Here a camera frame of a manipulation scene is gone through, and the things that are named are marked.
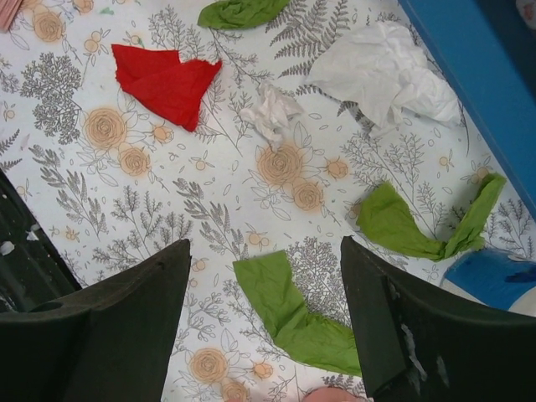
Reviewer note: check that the pink dustpan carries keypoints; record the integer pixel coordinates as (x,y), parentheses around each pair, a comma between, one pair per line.
(330,394)

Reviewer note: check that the green paper scrap far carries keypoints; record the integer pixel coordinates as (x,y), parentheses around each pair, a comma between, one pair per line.
(240,14)

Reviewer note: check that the green paper scrap front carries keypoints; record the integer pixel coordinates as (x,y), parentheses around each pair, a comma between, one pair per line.
(306,337)

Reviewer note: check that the large white crumpled paper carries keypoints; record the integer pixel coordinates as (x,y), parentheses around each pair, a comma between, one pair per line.
(380,68)

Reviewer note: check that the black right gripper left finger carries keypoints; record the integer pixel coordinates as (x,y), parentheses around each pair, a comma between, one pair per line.
(111,341)

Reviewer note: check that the green paper scrap near roll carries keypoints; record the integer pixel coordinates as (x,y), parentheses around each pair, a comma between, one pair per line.
(385,219)

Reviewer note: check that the small white crumpled paper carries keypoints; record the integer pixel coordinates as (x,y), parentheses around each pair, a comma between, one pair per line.
(271,114)

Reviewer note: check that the red paper scrap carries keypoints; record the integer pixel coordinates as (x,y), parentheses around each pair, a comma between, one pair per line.
(167,86)

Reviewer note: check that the blue wooden shelf unit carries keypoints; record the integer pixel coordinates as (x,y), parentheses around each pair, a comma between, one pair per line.
(487,53)

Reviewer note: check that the pink hand brush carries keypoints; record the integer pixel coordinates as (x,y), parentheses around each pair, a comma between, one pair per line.
(9,10)

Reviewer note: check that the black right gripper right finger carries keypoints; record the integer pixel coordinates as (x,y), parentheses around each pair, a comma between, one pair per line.
(418,342)

